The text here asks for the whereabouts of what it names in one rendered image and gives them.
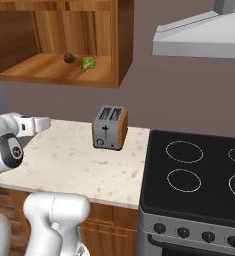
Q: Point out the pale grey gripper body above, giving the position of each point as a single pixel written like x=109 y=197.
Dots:
x=41 y=124

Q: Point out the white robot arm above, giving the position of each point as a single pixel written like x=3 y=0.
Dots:
x=52 y=213

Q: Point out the black hob stove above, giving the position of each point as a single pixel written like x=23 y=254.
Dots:
x=192 y=176

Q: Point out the wooden cabinet door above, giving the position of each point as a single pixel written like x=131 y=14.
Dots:
x=9 y=40

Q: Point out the brown pear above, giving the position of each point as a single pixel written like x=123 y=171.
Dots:
x=69 y=58

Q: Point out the green broccoli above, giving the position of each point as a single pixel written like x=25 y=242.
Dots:
x=88 y=63

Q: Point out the black stove knob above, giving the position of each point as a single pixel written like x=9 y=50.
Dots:
x=183 y=232
x=234 y=241
x=159 y=228
x=208 y=237

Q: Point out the grey and orange toaster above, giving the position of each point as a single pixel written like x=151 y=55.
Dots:
x=109 y=130

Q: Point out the grey range hood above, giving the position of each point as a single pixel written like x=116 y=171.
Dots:
x=202 y=36

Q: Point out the wooden wall cabinet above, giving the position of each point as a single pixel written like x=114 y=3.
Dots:
x=55 y=70

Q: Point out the wooden base cabinet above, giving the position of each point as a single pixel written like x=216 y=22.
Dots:
x=112 y=226

